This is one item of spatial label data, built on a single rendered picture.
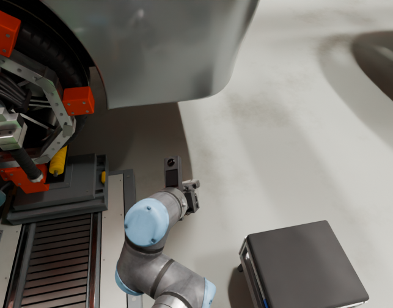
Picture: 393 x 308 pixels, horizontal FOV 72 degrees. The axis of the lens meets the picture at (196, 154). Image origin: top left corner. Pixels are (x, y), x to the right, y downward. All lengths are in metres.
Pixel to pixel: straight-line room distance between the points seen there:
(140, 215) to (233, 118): 1.74
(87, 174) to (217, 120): 1.10
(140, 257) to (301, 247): 0.84
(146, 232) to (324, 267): 0.90
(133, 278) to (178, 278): 0.10
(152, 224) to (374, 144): 2.08
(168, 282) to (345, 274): 0.89
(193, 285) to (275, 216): 1.19
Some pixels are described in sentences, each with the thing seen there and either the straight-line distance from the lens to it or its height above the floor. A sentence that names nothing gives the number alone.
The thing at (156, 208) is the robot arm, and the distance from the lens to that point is 0.58.
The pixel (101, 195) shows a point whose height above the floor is 0.17.
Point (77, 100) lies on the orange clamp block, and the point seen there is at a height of 0.88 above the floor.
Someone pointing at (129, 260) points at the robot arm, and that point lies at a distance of 0.64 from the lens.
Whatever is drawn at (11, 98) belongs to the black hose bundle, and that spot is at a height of 1.00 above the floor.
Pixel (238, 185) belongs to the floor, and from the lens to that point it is 1.81.
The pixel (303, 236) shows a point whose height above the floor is 0.34.
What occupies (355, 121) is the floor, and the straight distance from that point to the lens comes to 2.58.
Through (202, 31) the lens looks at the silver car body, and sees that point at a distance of 1.02.
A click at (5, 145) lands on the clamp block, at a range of 0.90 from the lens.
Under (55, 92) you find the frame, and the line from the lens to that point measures 1.02.
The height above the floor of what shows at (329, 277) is 0.34.
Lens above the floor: 1.48
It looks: 50 degrees down
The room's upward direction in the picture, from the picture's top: 2 degrees clockwise
